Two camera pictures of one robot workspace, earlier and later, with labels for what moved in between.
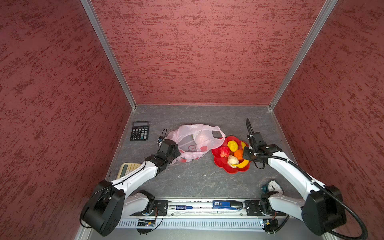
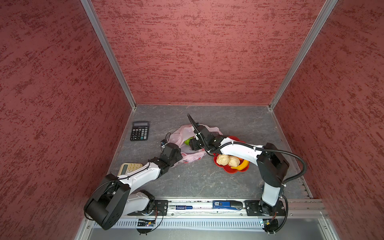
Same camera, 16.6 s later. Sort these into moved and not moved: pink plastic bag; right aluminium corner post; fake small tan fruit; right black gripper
Moved: right black gripper
Not moved: fake small tan fruit; right aluminium corner post; pink plastic bag
